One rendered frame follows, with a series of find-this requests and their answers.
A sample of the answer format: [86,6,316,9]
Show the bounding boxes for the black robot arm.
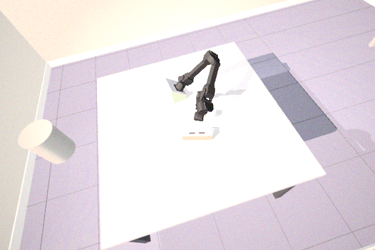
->
[174,50,220,115]

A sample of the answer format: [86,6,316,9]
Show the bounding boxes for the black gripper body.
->
[194,103,204,121]

